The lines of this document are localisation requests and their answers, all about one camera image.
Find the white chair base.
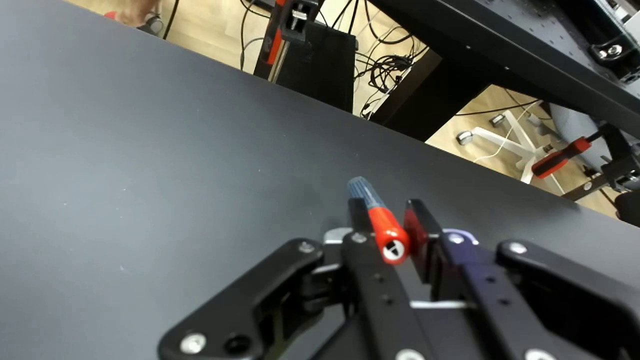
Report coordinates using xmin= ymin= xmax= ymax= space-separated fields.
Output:
xmin=456 ymin=109 xmax=551 ymax=183

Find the black computer tower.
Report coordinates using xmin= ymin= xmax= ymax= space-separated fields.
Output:
xmin=254 ymin=0 xmax=358 ymax=112

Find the red capped pen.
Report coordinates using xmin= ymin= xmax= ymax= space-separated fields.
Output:
xmin=345 ymin=176 xmax=411 ymax=263

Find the red handled clamp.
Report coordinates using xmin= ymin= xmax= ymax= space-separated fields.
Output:
xmin=532 ymin=135 xmax=592 ymax=177

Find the black optical breadboard table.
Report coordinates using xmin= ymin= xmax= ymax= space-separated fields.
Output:
xmin=372 ymin=0 xmax=640 ymax=140

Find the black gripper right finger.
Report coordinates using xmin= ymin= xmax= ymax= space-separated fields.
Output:
xmin=403 ymin=200 xmax=640 ymax=360

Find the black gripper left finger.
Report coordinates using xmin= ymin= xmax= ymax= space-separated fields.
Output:
xmin=155 ymin=228 xmax=435 ymax=360

